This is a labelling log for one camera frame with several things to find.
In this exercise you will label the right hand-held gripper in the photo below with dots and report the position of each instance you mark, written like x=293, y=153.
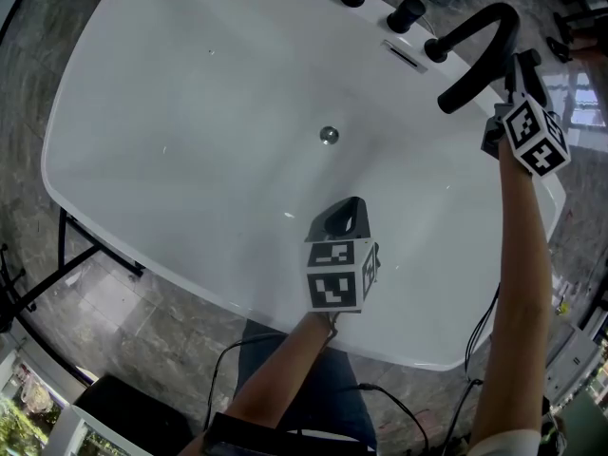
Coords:
x=537, y=136

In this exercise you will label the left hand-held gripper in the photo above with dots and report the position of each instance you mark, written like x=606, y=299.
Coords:
x=337, y=278

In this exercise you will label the person's left forearm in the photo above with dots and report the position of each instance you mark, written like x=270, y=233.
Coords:
x=285, y=364

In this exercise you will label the person's right forearm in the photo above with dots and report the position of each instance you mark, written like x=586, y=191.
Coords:
x=518, y=278

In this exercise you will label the chrome bathtub drain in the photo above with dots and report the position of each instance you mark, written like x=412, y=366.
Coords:
x=328, y=135

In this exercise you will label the white bathtub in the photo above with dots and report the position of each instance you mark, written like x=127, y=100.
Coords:
x=190, y=136

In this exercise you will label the black metal stand base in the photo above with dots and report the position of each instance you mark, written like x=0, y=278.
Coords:
x=62, y=240

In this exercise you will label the black curved faucet spout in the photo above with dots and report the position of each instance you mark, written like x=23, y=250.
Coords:
x=499, y=22

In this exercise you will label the person's blue jeans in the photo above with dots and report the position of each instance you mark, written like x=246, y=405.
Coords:
x=332, y=373

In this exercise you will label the black flat device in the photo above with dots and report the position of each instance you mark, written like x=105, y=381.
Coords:
x=285, y=440

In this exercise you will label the person's white shirt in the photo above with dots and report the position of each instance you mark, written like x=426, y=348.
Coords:
x=503, y=444

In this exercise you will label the large black box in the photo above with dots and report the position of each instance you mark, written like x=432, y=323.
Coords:
x=133, y=416

